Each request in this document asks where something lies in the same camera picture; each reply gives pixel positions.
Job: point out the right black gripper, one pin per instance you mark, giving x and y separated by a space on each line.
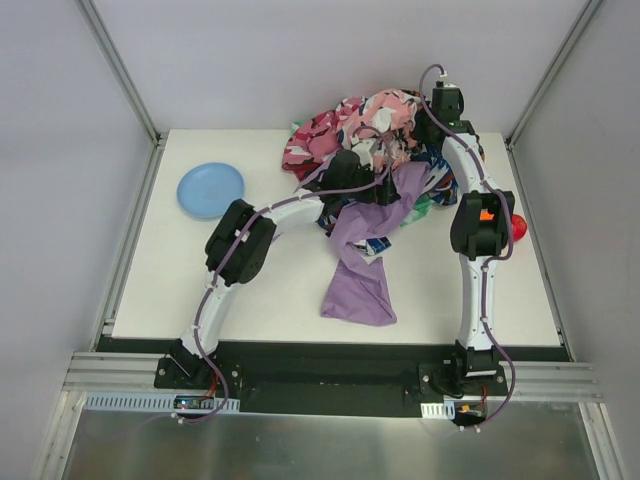
423 132

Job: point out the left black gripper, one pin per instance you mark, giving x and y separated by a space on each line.
385 189

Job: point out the lilac purple cloth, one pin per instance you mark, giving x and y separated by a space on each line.
358 291

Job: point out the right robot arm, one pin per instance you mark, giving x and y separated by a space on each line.
481 234

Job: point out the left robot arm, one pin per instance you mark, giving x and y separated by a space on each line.
237 249

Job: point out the pink patterned cloth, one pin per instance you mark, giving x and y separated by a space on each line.
388 116

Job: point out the crimson pink camouflage cloth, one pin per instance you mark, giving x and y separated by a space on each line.
313 143

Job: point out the orange cube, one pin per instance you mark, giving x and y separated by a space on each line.
486 215

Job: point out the red ball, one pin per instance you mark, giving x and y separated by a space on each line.
519 227

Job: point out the blue plastic plate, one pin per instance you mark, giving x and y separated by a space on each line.
206 191

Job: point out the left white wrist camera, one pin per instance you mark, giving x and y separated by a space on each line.
371 153

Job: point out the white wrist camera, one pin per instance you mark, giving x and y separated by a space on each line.
445 80
371 153

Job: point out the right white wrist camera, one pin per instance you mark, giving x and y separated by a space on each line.
445 80

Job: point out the right aluminium frame post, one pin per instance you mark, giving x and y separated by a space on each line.
577 30

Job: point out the aluminium frame post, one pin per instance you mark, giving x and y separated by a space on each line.
116 64
577 30

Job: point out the left aluminium frame post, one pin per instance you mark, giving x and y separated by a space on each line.
116 64

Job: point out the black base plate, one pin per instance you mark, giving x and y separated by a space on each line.
376 380

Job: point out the right slotted cable duct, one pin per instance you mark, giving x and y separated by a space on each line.
450 409

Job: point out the slotted cable duct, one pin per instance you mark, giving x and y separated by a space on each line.
159 403
450 409

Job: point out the aluminium front rail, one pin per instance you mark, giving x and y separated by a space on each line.
133 372

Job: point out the left slotted cable duct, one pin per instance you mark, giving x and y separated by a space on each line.
159 403

